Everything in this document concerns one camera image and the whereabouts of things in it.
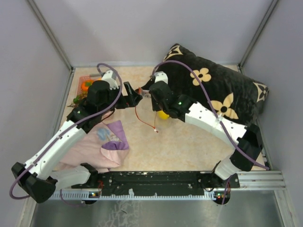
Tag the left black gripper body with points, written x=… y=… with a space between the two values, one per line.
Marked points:
x=127 y=100

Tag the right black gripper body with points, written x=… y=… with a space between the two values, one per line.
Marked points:
x=157 y=106

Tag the yellow lemon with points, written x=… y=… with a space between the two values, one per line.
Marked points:
x=162 y=115

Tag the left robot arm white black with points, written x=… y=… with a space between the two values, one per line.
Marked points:
x=36 y=176

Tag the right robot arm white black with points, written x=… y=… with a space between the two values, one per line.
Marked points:
x=246 y=141

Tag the orange persimmon with green calyx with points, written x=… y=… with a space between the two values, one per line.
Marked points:
x=86 y=84

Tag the pink plastic basket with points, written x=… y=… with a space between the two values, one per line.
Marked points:
x=87 y=77

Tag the brown longan bunch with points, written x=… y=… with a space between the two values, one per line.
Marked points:
x=77 y=100

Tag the pink purple cloth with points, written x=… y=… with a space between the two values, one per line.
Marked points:
x=105 y=147

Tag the black pillow cream flowers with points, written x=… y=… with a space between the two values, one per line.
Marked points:
x=236 y=97

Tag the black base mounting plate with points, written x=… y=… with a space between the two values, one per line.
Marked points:
x=167 y=183

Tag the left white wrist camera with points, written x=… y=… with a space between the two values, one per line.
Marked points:
x=110 y=77

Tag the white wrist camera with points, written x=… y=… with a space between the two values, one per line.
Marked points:
x=110 y=77
x=161 y=76

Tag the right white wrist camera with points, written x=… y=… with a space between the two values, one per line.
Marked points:
x=161 y=76

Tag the white slotted cable duct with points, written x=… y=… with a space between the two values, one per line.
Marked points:
x=94 y=196

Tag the aluminium frame rail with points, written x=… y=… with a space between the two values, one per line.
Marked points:
x=261 y=181

